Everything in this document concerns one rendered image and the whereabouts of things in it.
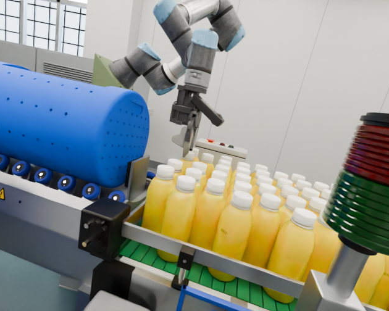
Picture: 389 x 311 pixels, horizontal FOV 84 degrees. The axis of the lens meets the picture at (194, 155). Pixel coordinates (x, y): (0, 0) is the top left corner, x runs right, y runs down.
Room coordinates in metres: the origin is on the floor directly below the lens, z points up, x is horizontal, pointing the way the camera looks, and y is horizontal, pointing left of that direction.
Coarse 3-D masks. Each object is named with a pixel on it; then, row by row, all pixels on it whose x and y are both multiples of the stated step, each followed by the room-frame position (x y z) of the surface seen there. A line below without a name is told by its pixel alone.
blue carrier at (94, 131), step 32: (0, 64) 0.63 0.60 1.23; (0, 96) 0.53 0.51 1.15; (32, 96) 0.52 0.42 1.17; (64, 96) 0.52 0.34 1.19; (96, 96) 0.53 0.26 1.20; (128, 96) 0.57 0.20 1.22; (0, 128) 0.52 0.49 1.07; (32, 128) 0.50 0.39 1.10; (64, 128) 0.48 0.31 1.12; (96, 128) 0.47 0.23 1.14; (128, 128) 0.60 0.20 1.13; (32, 160) 0.54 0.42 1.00; (64, 160) 0.49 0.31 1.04; (96, 160) 0.47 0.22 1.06; (128, 160) 0.62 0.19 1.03
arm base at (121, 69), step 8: (112, 64) 1.12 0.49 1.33; (120, 64) 1.12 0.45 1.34; (128, 64) 1.12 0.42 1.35; (112, 72) 1.11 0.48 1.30; (120, 72) 1.11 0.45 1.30; (128, 72) 1.13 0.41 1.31; (136, 72) 1.15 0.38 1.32; (120, 80) 1.12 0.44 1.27; (128, 80) 1.14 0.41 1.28; (128, 88) 1.18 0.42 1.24
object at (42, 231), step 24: (0, 192) 0.54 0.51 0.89; (24, 192) 0.53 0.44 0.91; (144, 192) 0.64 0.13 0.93; (0, 216) 0.52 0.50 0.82; (24, 216) 0.51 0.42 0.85; (48, 216) 0.50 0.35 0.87; (72, 216) 0.49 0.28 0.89; (0, 240) 0.58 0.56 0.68; (24, 240) 0.54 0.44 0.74; (48, 240) 0.50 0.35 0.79; (72, 240) 0.48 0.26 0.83; (48, 264) 0.56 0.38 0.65; (72, 264) 0.52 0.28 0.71; (96, 264) 0.49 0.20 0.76
